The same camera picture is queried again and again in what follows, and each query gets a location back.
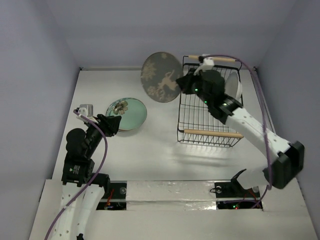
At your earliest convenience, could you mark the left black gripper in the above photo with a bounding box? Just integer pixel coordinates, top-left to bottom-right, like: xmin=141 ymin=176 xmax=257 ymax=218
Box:
xmin=84 ymin=112 xmax=121 ymax=156

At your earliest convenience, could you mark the red teal flower plate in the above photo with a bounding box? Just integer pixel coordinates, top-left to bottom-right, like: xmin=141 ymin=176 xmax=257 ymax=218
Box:
xmin=118 ymin=124 xmax=142 ymax=131

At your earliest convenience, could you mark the mint green flower plate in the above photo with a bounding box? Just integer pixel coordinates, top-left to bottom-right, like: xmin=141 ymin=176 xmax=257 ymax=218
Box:
xmin=105 ymin=97 xmax=148 ymax=127

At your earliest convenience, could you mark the dark grey green plate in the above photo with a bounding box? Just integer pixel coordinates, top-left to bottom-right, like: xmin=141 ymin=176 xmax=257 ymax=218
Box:
xmin=140 ymin=51 xmax=184 ymax=103

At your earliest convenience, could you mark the white grey bowl plate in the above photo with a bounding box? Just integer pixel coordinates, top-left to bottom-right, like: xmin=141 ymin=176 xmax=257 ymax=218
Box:
xmin=224 ymin=72 xmax=243 ymax=101

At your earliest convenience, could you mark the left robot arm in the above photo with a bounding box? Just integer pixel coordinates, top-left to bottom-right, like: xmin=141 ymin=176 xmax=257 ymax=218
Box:
xmin=44 ymin=109 xmax=122 ymax=240

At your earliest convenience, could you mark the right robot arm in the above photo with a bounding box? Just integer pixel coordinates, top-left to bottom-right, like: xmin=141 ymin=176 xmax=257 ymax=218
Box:
xmin=176 ymin=70 xmax=305 ymax=196

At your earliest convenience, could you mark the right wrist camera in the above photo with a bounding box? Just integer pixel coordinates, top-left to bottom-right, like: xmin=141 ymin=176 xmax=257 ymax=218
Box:
xmin=193 ymin=54 xmax=215 ymax=76

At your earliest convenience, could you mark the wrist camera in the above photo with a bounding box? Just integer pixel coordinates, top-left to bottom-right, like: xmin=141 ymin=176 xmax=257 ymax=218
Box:
xmin=193 ymin=54 xmax=215 ymax=76
xmin=73 ymin=104 xmax=94 ymax=120

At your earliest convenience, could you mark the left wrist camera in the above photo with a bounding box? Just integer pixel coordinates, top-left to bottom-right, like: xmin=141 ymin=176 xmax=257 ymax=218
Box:
xmin=73 ymin=104 xmax=94 ymax=120

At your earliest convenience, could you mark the black wire dish rack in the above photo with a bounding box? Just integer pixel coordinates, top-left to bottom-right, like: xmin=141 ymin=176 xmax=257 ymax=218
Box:
xmin=177 ymin=55 xmax=243 ymax=148

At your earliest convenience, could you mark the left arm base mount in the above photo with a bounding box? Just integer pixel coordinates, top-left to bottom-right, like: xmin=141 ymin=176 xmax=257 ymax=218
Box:
xmin=96 ymin=181 xmax=127 ymax=211

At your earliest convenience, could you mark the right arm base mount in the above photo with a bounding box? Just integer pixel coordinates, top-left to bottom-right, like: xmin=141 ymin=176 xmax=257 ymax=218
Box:
xmin=209 ymin=169 xmax=263 ymax=210

